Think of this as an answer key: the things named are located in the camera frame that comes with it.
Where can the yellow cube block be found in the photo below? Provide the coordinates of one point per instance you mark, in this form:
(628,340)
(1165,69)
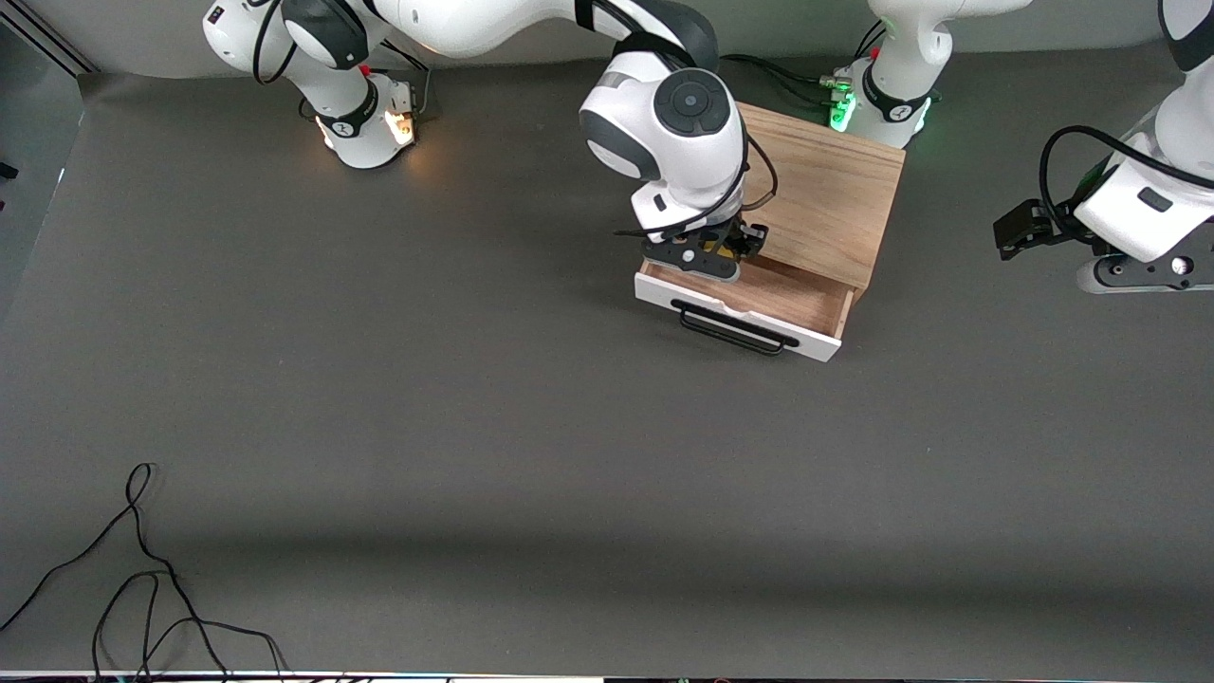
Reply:
(728,250)

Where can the wooden drawer cabinet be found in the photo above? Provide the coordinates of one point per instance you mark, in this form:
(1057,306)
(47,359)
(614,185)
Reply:
(835,199)

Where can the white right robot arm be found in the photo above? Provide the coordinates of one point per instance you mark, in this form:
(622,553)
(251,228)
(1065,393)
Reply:
(664,123)

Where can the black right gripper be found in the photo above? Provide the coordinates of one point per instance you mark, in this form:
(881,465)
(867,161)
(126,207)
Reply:
(743,237)

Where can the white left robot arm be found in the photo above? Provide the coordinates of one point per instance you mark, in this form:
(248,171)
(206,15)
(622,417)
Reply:
(1167,190)

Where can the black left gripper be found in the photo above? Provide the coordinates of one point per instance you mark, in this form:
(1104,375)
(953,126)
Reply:
(1041,228)

